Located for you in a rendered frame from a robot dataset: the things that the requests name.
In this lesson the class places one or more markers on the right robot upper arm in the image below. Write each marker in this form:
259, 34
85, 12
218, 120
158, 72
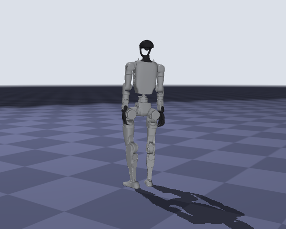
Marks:
160, 78

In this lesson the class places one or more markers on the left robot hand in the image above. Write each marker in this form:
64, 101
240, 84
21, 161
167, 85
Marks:
123, 114

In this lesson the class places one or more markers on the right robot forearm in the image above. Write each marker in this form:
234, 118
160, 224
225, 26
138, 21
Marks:
160, 96

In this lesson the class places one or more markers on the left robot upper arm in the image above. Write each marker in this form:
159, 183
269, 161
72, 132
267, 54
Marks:
130, 66

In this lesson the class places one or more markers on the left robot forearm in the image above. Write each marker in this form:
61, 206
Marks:
125, 98

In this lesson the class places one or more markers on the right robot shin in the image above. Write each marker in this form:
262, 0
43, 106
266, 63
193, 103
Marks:
150, 163

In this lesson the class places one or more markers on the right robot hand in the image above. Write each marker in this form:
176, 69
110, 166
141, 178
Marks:
161, 118

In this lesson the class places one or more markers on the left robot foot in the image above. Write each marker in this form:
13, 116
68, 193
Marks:
135, 184

